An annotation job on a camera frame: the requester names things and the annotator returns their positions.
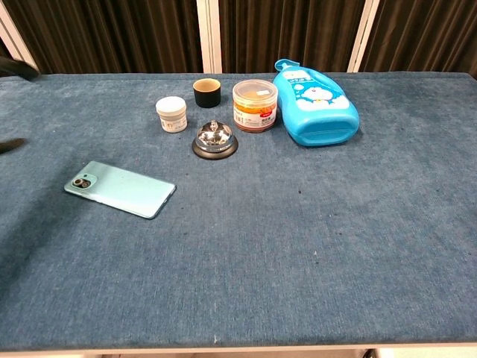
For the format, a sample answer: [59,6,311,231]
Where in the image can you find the small white plastic jar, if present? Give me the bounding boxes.
[155,95,189,134]

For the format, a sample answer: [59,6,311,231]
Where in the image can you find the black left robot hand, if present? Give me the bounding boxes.
[0,55,40,156]

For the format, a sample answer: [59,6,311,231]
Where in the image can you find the white frame post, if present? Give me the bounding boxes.
[195,0,224,75]
[0,1,41,75]
[346,0,381,74]

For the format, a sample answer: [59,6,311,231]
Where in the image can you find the clear jar with orange contents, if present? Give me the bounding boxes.
[232,78,279,133]

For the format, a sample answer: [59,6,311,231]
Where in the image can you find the black cup with beige inside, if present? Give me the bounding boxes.
[192,78,222,109]

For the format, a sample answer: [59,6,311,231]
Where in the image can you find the dark pleated curtain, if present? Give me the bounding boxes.
[0,0,204,78]
[358,0,477,79]
[218,0,367,74]

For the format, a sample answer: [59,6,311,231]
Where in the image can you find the blue fabric table cover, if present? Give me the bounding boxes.
[0,71,477,354]

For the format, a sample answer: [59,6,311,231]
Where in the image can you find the chrome call bell black base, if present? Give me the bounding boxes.
[191,119,239,161]

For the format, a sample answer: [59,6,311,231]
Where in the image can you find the teal smartphone with black screen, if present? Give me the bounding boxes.
[63,160,177,221]

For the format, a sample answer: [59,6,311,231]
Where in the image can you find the blue cartoon print detergent bottle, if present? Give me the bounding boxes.
[272,58,361,148]

